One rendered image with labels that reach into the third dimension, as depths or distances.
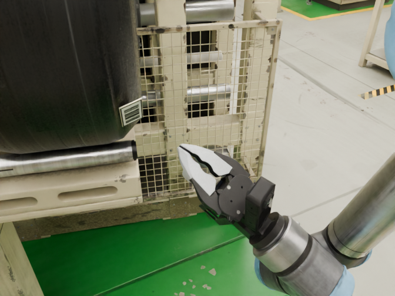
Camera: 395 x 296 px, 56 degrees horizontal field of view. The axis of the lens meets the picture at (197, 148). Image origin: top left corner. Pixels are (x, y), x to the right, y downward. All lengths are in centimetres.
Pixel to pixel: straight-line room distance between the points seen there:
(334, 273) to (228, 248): 111
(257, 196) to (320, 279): 19
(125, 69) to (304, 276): 43
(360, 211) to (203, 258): 110
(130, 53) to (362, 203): 45
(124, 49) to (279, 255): 39
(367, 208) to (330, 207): 135
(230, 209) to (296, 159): 171
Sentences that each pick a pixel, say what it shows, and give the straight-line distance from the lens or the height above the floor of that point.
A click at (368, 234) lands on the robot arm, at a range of 73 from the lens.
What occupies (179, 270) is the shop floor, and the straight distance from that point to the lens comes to 168.
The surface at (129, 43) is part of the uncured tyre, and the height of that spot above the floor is 117.
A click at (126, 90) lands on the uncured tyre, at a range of 59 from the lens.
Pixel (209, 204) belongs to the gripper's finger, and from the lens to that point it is 59.
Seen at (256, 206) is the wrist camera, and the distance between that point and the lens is 53.
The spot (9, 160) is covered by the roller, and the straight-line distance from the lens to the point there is 81.
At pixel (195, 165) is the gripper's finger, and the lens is 59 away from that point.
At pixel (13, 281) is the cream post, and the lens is 120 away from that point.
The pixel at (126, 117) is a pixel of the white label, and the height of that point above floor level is 104.
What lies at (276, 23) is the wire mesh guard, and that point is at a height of 99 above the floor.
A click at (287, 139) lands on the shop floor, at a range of 245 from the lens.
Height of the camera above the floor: 137
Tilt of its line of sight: 36 degrees down
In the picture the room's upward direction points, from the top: straight up
